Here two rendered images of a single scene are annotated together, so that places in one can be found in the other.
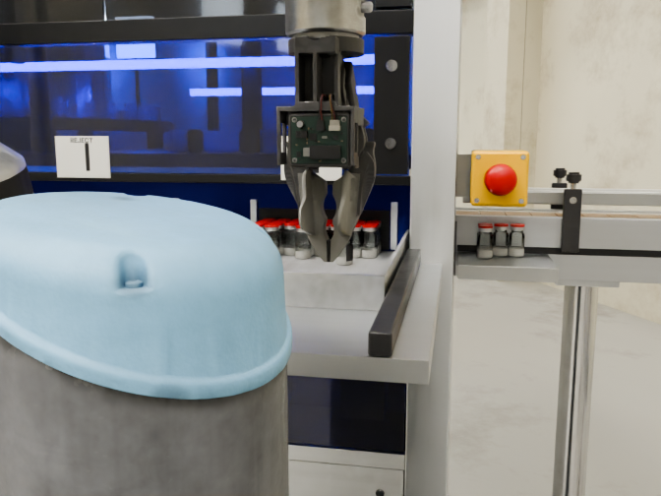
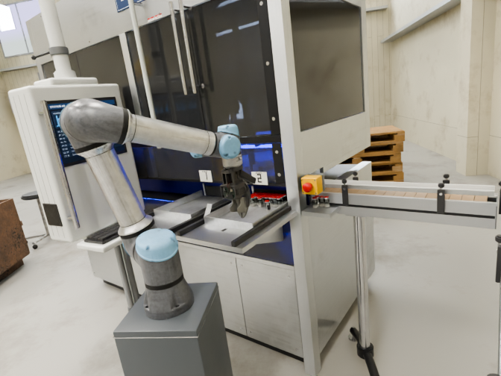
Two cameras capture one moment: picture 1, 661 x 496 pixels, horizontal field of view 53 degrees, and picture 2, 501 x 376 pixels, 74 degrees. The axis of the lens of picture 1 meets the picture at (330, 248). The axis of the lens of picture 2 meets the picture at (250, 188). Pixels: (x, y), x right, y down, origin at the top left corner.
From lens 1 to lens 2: 0.82 m
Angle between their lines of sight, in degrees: 27
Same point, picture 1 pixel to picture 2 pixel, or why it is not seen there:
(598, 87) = not seen: outside the picture
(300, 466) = (267, 266)
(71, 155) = (203, 175)
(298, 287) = (235, 224)
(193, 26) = not seen: hidden behind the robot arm
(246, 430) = (164, 265)
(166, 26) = not seen: hidden behind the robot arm
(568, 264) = (346, 209)
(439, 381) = (300, 245)
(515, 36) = (476, 39)
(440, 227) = (295, 200)
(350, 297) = (246, 227)
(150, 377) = (150, 259)
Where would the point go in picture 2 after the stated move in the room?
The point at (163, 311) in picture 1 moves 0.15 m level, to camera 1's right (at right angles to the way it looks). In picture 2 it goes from (150, 252) to (195, 257)
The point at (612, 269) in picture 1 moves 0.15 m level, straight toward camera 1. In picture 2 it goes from (360, 211) to (339, 223)
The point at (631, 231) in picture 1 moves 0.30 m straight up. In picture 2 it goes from (365, 199) to (362, 126)
